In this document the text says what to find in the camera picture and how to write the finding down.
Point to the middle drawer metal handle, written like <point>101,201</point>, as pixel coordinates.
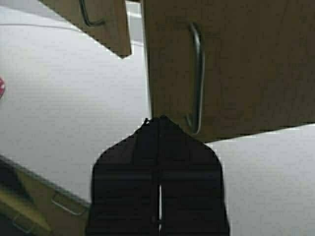
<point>68,205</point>

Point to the middle wooden drawer front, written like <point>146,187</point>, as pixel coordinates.
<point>40,191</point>

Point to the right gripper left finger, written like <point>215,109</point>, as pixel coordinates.
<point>124,188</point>

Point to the red round object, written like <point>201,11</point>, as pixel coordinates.
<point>2,87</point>

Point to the cabinet door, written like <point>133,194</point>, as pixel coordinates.
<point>23,214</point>
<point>259,64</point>
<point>103,20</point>

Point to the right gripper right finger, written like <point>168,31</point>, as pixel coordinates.
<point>192,185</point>

